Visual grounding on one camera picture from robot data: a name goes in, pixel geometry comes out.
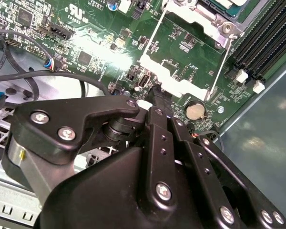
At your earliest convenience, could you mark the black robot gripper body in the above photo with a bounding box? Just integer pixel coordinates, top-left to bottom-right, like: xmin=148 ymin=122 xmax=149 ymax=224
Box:
xmin=38 ymin=146 xmax=204 ymax=229

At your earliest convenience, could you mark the silver square CPU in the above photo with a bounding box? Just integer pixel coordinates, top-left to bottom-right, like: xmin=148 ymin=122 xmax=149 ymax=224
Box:
xmin=197 ymin=0 xmax=262 ymax=23

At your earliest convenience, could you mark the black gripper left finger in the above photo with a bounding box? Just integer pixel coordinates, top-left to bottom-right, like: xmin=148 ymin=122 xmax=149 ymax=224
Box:
xmin=1 ymin=83 xmax=179 ymax=212

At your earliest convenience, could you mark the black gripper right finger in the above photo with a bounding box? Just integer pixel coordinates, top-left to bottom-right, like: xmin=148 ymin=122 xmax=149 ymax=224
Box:
xmin=161 ymin=90 xmax=286 ymax=229

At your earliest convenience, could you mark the metal socket cover frame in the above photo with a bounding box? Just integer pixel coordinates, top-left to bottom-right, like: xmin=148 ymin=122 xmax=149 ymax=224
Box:
xmin=139 ymin=0 xmax=239 ymax=101

